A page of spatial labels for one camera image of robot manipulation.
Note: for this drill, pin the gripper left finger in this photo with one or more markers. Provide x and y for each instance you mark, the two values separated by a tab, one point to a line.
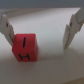
6	27

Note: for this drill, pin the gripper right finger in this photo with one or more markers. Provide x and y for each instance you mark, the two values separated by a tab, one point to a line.
71	30

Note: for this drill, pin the pink block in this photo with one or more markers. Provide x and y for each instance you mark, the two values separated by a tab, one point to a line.
24	46

